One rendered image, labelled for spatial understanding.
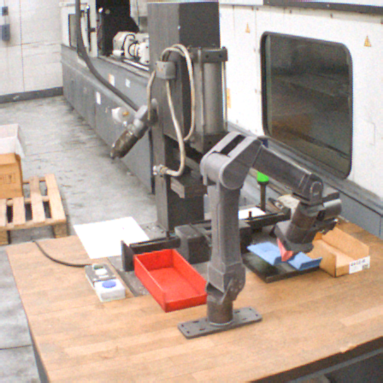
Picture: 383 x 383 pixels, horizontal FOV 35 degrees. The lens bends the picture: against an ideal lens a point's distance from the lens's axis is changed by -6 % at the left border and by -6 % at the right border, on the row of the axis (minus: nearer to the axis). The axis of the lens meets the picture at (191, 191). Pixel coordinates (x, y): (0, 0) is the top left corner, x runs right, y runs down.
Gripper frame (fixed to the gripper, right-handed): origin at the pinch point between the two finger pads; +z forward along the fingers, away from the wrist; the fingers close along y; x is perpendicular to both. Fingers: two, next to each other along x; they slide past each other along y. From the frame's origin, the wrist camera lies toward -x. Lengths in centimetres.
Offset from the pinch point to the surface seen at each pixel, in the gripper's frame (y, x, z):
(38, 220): 212, 11, 216
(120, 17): 518, -152, 238
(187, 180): 32.0, 15.1, -0.3
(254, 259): 9.5, 0.9, 12.0
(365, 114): 43, -56, -9
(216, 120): 37.6, 7.5, -16.9
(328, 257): -2.8, -14.0, 1.4
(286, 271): -0.7, -2.6, 6.1
